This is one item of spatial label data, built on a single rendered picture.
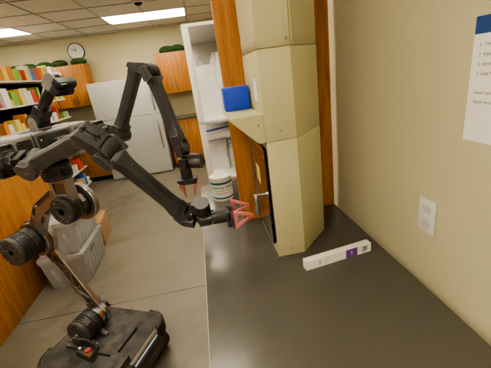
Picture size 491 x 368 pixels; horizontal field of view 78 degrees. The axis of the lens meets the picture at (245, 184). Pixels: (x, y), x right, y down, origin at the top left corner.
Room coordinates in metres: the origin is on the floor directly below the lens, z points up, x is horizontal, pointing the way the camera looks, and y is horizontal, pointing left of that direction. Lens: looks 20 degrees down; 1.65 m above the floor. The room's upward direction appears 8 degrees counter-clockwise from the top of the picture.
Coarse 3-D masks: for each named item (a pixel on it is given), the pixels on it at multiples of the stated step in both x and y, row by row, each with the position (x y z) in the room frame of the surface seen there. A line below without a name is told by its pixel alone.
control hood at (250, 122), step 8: (224, 112) 1.25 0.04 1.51; (232, 112) 1.19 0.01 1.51; (240, 112) 1.15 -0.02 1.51; (248, 112) 1.12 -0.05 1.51; (256, 112) 1.09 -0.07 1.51; (232, 120) 1.03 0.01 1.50; (240, 120) 1.03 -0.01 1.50; (248, 120) 1.03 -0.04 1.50; (256, 120) 1.03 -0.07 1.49; (240, 128) 1.03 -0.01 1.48; (248, 128) 1.03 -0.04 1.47; (256, 128) 1.03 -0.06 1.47; (256, 136) 1.03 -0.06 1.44; (264, 136) 1.04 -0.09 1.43
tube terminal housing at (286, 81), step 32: (256, 64) 1.06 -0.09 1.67; (288, 64) 1.05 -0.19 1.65; (288, 96) 1.05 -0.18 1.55; (288, 128) 1.05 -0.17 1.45; (288, 160) 1.04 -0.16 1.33; (320, 160) 1.20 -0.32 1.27; (288, 192) 1.04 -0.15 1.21; (320, 192) 1.18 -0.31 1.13; (288, 224) 1.04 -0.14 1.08; (320, 224) 1.17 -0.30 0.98
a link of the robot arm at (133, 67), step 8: (128, 64) 1.51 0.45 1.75; (136, 64) 1.50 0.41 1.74; (144, 64) 1.48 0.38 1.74; (152, 64) 1.51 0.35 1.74; (128, 72) 1.53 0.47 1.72; (136, 72) 1.51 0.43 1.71; (152, 72) 1.49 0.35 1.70; (128, 80) 1.53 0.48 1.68; (136, 80) 1.52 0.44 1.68; (128, 88) 1.53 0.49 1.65; (136, 88) 1.54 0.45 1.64; (128, 96) 1.53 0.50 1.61; (136, 96) 1.57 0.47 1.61; (120, 104) 1.55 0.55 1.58; (128, 104) 1.54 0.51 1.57; (120, 112) 1.55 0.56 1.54; (128, 112) 1.55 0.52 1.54; (120, 120) 1.55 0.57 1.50; (128, 120) 1.57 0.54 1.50; (112, 128) 1.54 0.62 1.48; (120, 128) 1.55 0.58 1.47; (128, 128) 1.59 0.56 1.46; (120, 136) 1.54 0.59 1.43
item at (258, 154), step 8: (256, 144) 1.17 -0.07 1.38; (256, 152) 1.20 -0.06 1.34; (264, 152) 1.04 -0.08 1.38; (256, 160) 1.22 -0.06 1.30; (264, 160) 1.04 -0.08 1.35; (264, 168) 1.05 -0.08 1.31; (256, 176) 1.28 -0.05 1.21; (264, 176) 1.07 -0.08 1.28; (256, 184) 1.31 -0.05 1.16; (264, 184) 1.09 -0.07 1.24; (264, 200) 1.14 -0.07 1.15; (264, 208) 1.16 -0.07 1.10; (264, 216) 1.19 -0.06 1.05; (272, 216) 1.04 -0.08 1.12; (264, 224) 1.22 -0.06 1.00; (272, 224) 1.04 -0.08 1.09; (272, 232) 1.05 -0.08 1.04; (272, 240) 1.08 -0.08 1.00
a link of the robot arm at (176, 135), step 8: (144, 72) 1.47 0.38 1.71; (160, 72) 1.55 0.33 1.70; (144, 80) 1.47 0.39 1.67; (152, 80) 1.48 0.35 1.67; (160, 80) 1.51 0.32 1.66; (152, 88) 1.49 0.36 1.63; (160, 88) 1.48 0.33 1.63; (160, 96) 1.47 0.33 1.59; (160, 104) 1.47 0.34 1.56; (168, 104) 1.48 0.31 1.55; (160, 112) 1.48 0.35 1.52; (168, 112) 1.46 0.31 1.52; (168, 120) 1.46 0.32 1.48; (176, 120) 1.48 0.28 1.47; (168, 128) 1.46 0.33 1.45; (176, 128) 1.45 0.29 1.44; (176, 136) 1.44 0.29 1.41; (184, 136) 1.48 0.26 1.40; (176, 144) 1.44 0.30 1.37; (184, 144) 1.45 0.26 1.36; (184, 152) 1.44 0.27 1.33
